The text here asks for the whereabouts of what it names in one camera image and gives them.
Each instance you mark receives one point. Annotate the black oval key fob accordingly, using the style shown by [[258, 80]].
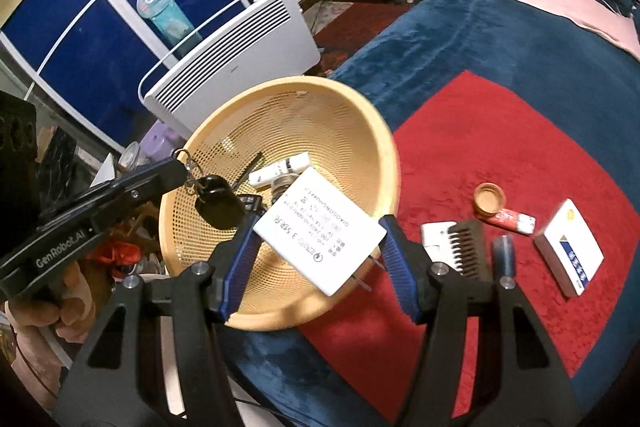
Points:
[[215, 212]]

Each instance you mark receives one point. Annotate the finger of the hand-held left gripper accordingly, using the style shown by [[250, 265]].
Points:
[[150, 179]]

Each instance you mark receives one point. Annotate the red lighter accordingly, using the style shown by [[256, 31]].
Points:
[[515, 222]]

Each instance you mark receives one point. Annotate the teal tumbler with straw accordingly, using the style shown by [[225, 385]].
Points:
[[165, 17]]

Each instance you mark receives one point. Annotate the orange bottle cap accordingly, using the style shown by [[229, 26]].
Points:
[[490, 199]]

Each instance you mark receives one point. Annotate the white plug charger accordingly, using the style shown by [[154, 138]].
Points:
[[320, 237]]

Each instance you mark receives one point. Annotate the red plastic bag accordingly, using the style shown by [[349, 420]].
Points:
[[115, 252]]

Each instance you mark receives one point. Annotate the purple plastic container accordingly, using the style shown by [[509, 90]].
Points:
[[160, 142]]

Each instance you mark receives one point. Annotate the white panel heater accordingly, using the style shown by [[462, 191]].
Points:
[[240, 52]]

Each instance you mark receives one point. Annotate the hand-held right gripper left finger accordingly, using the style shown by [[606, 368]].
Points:
[[240, 257]]

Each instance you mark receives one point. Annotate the dark blue plush blanket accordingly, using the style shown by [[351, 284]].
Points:
[[450, 32]]

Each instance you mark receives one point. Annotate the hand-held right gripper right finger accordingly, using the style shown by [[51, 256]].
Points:
[[400, 262]]

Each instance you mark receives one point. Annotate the white cylindrical tube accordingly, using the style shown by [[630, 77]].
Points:
[[280, 169]]

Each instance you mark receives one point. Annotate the white cardboard box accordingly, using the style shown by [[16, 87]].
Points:
[[570, 242]]

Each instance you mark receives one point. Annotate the orange plastic mesh basket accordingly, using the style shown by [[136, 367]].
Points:
[[325, 117]]

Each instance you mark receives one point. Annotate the brown comb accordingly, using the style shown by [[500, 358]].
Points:
[[472, 252]]

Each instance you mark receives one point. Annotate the red patterned cloth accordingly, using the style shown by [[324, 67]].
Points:
[[500, 147]]

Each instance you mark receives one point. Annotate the black remote fob with buttons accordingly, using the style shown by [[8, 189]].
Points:
[[249, 203]]

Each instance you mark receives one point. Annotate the black car key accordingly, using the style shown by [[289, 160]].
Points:
[[215, 184]]

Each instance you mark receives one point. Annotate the person's left hand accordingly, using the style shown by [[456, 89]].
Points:
[[45, 312]]

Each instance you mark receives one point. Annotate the blue panelled door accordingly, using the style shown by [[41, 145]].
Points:
[[75, 47]]

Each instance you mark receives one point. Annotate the red floor rug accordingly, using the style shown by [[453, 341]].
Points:
[[360, 27]]

